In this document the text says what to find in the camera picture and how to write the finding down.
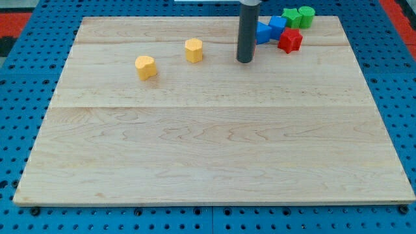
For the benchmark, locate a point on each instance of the red star block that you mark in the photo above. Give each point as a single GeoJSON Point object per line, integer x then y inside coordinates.
{"type": "Point", "coordinates": [290, 40]}

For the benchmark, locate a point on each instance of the green star block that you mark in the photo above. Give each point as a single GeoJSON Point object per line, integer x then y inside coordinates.
{"type": "Point", "coordinates": [293, 18]}

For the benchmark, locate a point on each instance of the light wooden board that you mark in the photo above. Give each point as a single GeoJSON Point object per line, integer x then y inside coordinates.
{"type": "Point", "coordinates": [285, 129]}

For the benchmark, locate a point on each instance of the yellow hexagon block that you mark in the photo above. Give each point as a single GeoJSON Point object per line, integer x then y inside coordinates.
{"type": "Point", "coordinates": [194, 50]}

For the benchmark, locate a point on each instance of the yellow heart block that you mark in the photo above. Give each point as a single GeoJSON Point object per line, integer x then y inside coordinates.
{"type": "Point", "coordinates": [145, 67]}

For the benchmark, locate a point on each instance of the blue triangular block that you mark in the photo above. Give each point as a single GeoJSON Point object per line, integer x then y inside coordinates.
{"type": "Point", "coordinates": [263, 33]}

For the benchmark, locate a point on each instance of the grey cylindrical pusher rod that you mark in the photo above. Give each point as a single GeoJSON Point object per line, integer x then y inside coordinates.
{"type": "Point", "coordinates": [248, 17]}

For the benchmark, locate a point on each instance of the blue cube block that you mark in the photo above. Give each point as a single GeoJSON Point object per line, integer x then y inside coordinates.
{"type": "Point", "coordinates": [277, 25]}

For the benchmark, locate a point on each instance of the green cylinder block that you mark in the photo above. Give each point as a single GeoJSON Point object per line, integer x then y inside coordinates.
{"type": "Point", "coordinates": [308, 14]}

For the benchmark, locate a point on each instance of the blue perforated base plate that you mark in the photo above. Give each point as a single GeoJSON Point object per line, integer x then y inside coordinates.
{"type": "Point", "coordinates": [41, 35]}

